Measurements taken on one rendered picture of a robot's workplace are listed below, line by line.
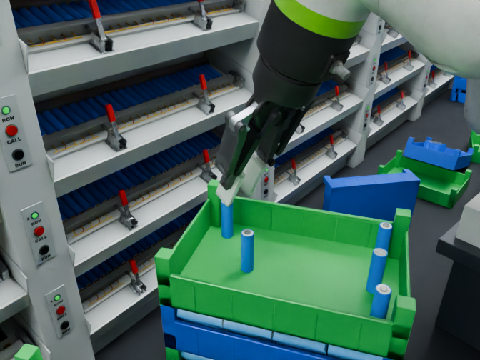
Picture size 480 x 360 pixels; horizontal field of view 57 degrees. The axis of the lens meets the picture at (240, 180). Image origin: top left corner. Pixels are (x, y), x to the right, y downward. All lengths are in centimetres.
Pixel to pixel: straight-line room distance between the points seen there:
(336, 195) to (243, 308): 93
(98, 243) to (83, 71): 37
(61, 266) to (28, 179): 20
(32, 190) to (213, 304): 42
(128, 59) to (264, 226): 42
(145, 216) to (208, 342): 51
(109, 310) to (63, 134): 44
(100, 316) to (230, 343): 57
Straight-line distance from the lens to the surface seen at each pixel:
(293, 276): 63
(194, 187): 116
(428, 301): 139
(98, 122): 97
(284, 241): 69
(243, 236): 60
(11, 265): 94
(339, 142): 189
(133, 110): 101
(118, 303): 115
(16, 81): 79
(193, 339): 63
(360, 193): 147
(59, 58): 84
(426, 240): 162
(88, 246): 101
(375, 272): 60
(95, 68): 87
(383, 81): 209
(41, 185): 86
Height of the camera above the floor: 90
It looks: 29 degrees down
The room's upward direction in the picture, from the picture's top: straight up
